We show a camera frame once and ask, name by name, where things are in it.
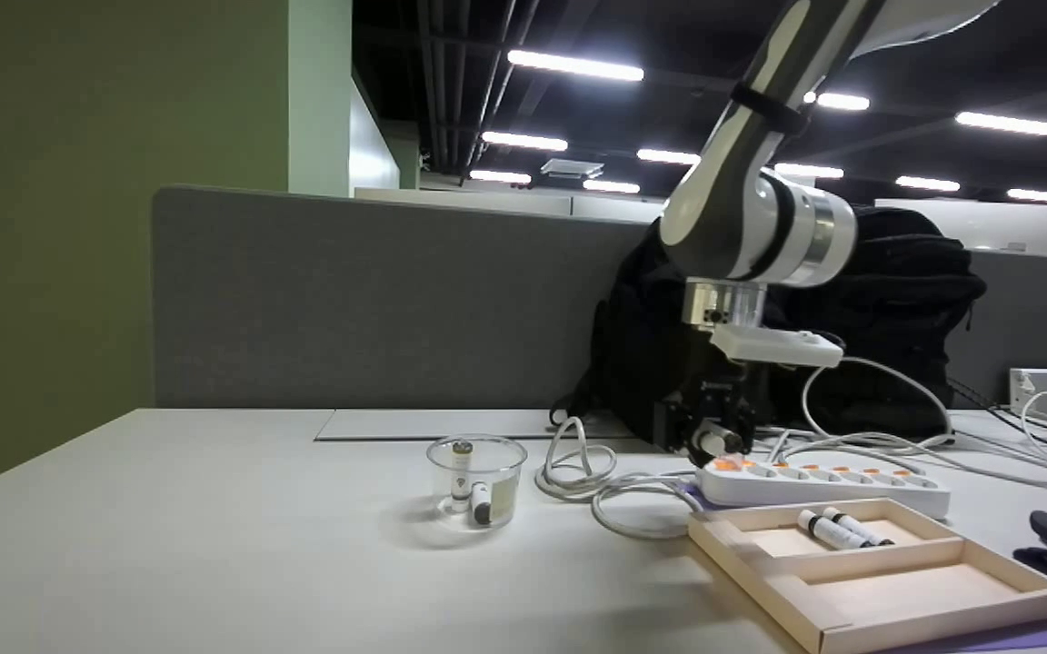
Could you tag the small bottle in bowl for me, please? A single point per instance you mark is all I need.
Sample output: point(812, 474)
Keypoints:
point(483, 503)
point(462, 460)

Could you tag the fluorescent ceiling light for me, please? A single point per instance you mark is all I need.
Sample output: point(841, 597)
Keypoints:
point(524, 139)
point(667, 158)
point(1006, 122)
point(577, 68)

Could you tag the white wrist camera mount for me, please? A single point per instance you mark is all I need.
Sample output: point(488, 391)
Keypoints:
point(784, 346)

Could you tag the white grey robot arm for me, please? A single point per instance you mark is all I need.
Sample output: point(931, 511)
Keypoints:
point(778, 183)

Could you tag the white power strip orange switches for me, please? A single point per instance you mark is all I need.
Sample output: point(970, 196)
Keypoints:
point(828, 481)

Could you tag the purple mat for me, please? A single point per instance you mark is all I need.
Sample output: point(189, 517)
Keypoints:
point(1034, 637)

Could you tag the light wooden divided tray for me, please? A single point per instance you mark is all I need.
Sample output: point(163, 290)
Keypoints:
point(889, 592)

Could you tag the grey desk partition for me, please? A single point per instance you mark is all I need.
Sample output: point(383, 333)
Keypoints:
point(365, 303)

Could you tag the white bottle black band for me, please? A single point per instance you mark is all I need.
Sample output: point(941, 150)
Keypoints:
point(713, 443)

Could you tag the white bottle black cap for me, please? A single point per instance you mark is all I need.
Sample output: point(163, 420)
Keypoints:
point(854, 531)
point(877, 534)

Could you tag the clear glass cup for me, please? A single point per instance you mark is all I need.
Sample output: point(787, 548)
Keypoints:
point(475, 479)

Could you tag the black backpack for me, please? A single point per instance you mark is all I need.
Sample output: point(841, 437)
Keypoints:
point(901, 314)

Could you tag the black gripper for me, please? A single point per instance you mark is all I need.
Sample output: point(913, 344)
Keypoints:
point(717, 363)

